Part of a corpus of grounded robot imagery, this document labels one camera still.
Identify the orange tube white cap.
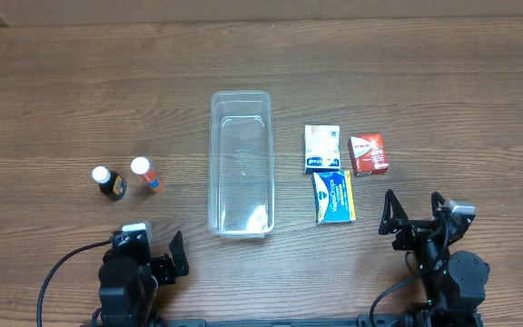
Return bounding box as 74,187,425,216
131,157,163,193

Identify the dark bottle white cap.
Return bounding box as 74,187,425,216
91,166,127,201

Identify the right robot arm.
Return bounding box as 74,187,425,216
369,190,490,327

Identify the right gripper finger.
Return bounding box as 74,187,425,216
430,192,445,218
379,189,408,235

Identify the white medicine box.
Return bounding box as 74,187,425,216
304,125,341,174

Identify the red medicine box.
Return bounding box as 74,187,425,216
348,133,389,176

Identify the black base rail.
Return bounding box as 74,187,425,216
161,313,408,327

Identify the blue VapoDrops box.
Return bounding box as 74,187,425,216
312,171,356,224

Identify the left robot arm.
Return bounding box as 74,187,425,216
94,230,190,326

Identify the clear plastic container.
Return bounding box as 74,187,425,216
208,90,275,238

